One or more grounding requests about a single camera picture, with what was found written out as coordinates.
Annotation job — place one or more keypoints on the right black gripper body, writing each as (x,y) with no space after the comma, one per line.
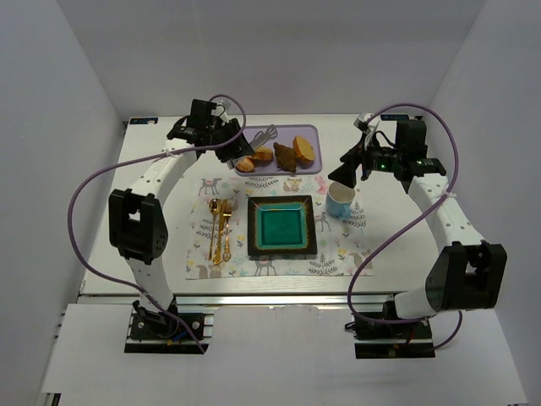
(363,161)

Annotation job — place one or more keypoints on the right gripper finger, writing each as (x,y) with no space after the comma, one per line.
(353,156)
(344,175)

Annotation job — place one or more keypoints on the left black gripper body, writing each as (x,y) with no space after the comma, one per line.
(231,144)

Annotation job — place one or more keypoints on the metal serving tongs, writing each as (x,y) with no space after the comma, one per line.
(260,138)

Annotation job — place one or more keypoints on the brown chocolate croissant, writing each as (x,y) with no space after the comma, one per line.
(286,158)

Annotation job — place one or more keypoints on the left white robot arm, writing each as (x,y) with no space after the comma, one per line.
(137,225)

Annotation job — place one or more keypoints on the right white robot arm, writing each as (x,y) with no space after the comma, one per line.
(468,272)

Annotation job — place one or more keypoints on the sugared bread roll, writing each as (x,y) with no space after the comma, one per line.
(245,165)

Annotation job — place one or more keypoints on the bread slice left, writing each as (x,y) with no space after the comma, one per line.
(263,154)

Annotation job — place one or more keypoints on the bread slice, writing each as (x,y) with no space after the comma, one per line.
(303,149)
(263,154)

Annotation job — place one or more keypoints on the bread slice right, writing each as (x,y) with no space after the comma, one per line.
(303,149)

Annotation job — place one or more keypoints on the light blue mug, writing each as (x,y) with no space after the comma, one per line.
(339,199)

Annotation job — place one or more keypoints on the blue label sticker right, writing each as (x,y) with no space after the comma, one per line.
(394,117)

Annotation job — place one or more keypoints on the blue label sticker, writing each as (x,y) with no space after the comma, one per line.
(143,121)
(394,117)

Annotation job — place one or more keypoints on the purple tray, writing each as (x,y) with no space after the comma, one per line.
(285,135)

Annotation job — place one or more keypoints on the gold spoon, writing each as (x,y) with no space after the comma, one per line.
(215,210)

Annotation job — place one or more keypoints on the gold fork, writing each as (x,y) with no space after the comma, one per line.
(227,213)

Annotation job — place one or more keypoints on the animal pattern placemat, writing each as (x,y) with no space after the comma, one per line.
(341,247)

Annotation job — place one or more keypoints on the teal square plate black rim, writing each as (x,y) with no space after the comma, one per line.
(281,225)

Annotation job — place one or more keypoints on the blue label sticker left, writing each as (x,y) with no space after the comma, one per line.
(143,121)

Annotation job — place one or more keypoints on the gold knife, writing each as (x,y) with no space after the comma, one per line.
(221,207)

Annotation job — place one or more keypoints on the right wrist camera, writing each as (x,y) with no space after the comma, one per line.
(366,123)

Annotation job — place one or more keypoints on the aluminium rail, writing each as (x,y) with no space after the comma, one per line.
(223,299)

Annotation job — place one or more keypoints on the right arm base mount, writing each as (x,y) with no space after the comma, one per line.
(412,340)

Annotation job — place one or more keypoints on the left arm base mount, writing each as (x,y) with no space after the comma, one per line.
(154,333)

